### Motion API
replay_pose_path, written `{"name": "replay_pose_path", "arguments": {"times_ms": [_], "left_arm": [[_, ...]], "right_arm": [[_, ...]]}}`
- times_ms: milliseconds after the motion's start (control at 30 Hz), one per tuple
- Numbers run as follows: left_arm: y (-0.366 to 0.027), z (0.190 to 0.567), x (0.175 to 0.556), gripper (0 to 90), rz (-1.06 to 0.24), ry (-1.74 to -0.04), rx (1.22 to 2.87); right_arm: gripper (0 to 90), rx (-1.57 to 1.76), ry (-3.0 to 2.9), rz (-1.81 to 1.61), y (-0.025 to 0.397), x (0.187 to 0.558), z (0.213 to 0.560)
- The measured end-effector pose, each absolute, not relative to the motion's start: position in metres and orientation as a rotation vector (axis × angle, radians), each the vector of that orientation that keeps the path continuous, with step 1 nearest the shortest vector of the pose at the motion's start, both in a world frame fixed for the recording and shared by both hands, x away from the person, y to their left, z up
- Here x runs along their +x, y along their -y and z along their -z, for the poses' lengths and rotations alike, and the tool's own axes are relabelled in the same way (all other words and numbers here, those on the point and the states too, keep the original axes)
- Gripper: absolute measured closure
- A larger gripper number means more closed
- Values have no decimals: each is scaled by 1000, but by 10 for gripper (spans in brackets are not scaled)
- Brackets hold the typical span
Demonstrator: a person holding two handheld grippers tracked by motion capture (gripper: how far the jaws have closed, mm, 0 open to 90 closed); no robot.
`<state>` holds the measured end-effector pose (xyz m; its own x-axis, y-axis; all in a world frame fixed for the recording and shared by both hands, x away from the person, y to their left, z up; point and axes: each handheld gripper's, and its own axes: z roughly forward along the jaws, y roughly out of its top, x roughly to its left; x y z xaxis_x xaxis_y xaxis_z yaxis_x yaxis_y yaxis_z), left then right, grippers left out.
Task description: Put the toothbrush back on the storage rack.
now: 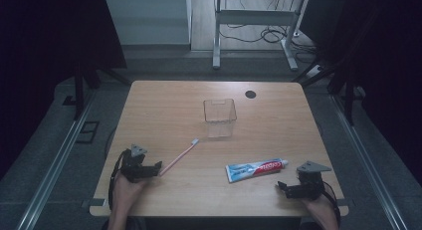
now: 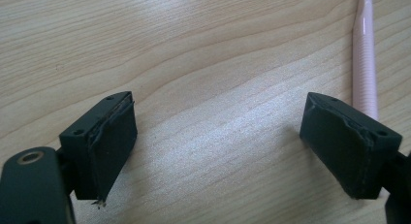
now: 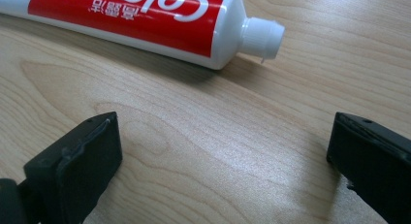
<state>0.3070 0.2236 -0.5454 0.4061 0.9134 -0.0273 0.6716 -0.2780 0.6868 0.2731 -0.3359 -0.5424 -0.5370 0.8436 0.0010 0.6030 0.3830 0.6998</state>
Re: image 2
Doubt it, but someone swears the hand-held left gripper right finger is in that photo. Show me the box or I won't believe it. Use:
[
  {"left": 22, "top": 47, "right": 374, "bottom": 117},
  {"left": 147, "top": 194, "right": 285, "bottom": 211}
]
[{"left": 299, "top": 91, "right": 403, "bottom": 200}]

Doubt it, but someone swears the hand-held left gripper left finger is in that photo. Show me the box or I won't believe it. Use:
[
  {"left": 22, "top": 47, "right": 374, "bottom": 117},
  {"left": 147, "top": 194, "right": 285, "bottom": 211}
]
[{"left": 58, "top": 90, "right": 139, "bottom": 203}]

